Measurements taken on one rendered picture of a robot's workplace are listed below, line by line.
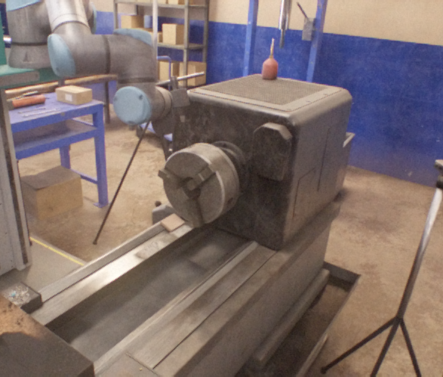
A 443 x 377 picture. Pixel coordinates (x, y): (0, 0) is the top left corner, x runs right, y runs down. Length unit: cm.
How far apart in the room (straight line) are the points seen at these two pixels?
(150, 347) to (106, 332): 25
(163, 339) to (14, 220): 128
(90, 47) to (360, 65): 390
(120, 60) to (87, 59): 7
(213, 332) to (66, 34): 83
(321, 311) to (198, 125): 101
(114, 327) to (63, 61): 79
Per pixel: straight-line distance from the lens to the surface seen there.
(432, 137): 464
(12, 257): 239
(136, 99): 101
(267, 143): 132
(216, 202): 130
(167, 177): 135
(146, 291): 148
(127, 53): 102
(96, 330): 137
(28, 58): 190
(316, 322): 194
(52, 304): 132
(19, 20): 189
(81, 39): 101
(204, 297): 130
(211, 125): 149
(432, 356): 262
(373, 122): 472
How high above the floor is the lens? 166
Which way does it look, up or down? 26 degrees down
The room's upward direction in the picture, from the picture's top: 3 degrees clockwise
